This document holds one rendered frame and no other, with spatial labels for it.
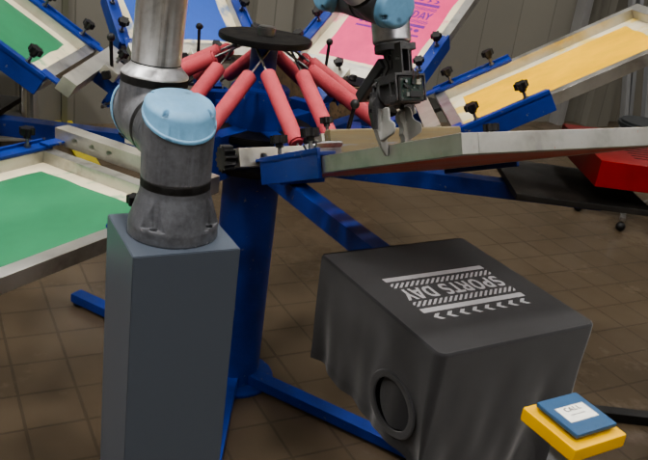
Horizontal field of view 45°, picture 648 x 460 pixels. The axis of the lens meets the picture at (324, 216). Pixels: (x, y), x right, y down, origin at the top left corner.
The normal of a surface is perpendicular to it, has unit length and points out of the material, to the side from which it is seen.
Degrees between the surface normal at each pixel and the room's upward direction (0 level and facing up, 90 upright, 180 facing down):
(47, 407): 0
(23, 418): 0
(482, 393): 90
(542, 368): 92
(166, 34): 90
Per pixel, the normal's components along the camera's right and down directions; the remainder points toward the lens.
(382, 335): -0.90, 0.13
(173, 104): 0.19, -0.86
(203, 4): 0.36, -0.58
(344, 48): -0.16, -0.65
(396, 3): 0.49, 0.38
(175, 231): 0.23, 0.09
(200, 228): 0.72, 0.05
